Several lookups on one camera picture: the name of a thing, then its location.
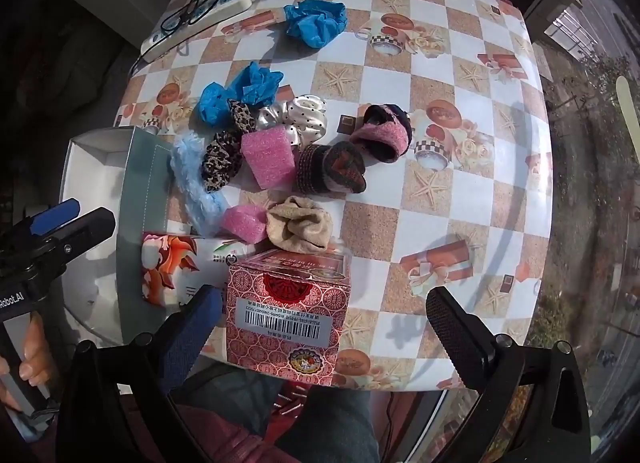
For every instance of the white cardboard box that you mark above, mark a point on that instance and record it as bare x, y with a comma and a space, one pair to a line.
100, 168

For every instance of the striped knit bootie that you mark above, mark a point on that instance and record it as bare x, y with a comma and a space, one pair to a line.
330, 168

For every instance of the beige sock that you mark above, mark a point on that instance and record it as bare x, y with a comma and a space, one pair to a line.
300, 225

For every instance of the pale green bar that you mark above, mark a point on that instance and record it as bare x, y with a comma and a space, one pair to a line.
627, 113

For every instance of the pink knit bootie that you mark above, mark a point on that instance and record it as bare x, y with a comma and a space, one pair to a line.
382, 138

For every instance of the person's dark trousers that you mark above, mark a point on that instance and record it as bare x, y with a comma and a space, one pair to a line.
325, 423

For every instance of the white power strip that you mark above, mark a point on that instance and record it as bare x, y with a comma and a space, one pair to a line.
220, 8

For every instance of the small pink foam block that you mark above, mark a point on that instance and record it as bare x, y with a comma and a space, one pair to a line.
245, 223

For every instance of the leopard print scrunchie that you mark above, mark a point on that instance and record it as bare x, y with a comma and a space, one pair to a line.
222, 155

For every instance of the light blue fluffy scrunchie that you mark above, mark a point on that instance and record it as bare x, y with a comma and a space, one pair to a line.
192, 178

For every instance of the red patterned box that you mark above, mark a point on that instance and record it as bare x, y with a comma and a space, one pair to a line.
285, 303

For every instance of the large pink foam block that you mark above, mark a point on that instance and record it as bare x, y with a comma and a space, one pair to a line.
267, 158

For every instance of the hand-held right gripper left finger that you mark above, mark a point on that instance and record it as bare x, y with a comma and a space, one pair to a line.
192, 338

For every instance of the blue shoe cover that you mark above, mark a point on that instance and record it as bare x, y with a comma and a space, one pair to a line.
250, 85
312, 23

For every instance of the white polka dot scrunchie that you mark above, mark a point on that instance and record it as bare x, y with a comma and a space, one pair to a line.
295, 115

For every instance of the person's left hand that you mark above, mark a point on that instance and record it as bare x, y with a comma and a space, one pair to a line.
37, 353

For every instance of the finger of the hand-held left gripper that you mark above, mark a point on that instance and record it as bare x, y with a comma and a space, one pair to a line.
55, 215
85, 230

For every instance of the checkered tablecloth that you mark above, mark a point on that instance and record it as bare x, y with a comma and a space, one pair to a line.
450, 203

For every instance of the floral tissue pack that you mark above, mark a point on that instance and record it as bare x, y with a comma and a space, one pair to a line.
170, 263

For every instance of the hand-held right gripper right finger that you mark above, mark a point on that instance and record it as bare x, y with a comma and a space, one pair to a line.
450, 328

